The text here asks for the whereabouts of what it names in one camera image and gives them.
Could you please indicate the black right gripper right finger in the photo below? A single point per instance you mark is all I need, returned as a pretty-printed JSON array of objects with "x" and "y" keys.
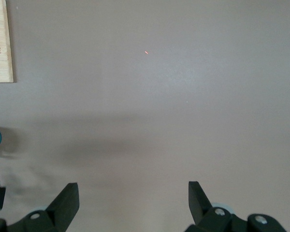
[{"x": 207, "y": 220}]

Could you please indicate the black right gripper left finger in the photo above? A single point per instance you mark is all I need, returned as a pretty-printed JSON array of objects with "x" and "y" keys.
[{"x": 50, "y": 217}]

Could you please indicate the bamboo cutting board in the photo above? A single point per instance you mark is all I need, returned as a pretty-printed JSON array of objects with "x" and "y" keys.
[{"x": 0, "y": 48}]

